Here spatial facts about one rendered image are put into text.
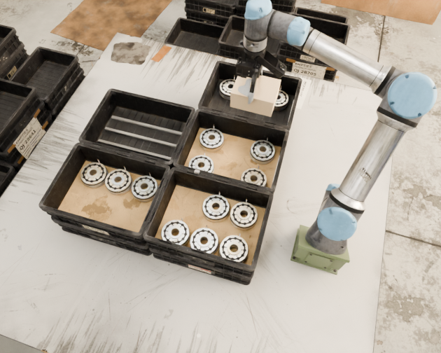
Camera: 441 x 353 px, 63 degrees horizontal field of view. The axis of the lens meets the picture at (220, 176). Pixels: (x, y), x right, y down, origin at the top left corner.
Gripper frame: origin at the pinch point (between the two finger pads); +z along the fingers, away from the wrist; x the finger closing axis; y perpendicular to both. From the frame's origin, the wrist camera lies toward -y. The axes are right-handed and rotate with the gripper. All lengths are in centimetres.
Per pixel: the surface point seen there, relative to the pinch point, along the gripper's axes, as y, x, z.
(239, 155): 1.4, 12.3, 26.7
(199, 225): 7, 47, 27
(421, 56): -103, -185, 111
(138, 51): 76, -45, 38
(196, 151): 19.5, 16.0, 26.6
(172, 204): 20, 42, 27
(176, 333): 3, 84, 40
